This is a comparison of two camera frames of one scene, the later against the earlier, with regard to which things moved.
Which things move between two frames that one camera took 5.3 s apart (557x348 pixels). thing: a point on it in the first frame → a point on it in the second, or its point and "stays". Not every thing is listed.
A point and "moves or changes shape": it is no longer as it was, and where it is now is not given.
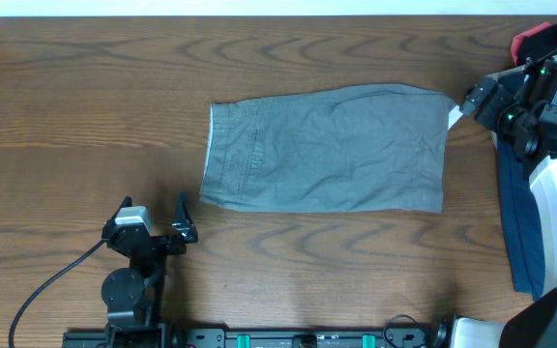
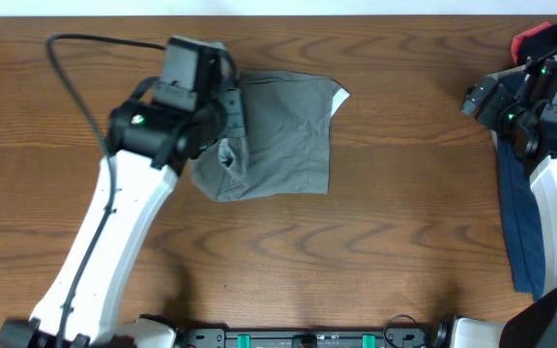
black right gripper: (501, 96) stays
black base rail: (256, 337) stays
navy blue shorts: (515, 176) stays
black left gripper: (184, 228) → (223, 103)
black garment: (536, 44) stays
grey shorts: (363, 148) moves or changes shape
